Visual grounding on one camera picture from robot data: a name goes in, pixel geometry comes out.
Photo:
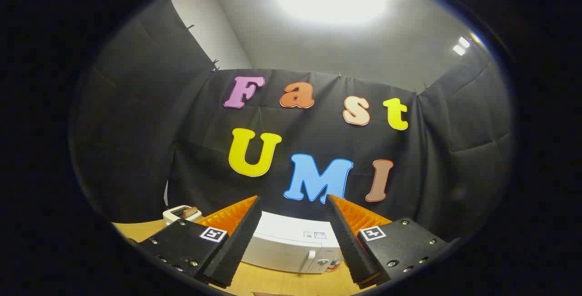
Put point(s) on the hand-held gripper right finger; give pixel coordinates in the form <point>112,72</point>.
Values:
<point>348,246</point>

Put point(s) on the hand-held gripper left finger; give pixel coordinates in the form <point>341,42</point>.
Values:
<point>241,246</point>

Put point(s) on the white microwave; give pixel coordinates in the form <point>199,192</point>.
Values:
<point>291,241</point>

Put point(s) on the brown toast slice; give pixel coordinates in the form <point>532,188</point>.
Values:
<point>189,212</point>

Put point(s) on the white toaster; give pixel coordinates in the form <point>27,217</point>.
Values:
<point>173,216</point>

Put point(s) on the black backdrop cloth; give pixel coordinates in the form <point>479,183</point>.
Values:
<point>318,137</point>

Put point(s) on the small bright ceiling lamp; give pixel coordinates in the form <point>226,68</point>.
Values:
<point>461,46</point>

